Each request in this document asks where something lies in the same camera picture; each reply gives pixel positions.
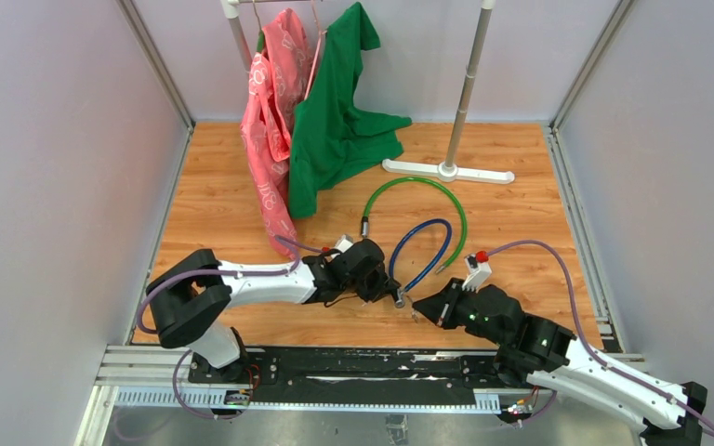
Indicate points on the left circuit board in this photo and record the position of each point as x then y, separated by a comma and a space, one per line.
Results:
245, 396

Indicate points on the white clothes rack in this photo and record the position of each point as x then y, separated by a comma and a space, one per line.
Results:
447, 170

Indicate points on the pink patterned garment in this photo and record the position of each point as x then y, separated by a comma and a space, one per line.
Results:
277, 80

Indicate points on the green cable lock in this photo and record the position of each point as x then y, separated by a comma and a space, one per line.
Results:
420, 204

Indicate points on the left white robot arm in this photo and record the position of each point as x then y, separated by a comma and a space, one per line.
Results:
183, 305

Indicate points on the circuit board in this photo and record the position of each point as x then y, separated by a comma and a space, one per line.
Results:
521, 409
245, 396

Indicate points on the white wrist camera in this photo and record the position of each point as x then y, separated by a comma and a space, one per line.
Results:
344, 243
478, 269

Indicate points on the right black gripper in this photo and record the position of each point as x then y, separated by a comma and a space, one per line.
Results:
440, 307

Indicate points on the right circuit board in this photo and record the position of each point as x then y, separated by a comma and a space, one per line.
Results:
521, 409

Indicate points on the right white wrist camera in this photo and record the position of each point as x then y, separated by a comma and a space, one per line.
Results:
478, 269

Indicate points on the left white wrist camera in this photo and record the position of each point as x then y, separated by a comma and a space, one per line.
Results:
344, 243

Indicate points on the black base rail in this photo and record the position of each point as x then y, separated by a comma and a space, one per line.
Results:
369, 380

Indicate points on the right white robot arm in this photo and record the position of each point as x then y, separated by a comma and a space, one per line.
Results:
538, 352

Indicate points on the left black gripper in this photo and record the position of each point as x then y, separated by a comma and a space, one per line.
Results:
383, 285

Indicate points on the green t-shirt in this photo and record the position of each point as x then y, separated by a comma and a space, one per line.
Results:
334, 140

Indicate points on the blue cable lock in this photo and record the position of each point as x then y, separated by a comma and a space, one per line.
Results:
413, 258

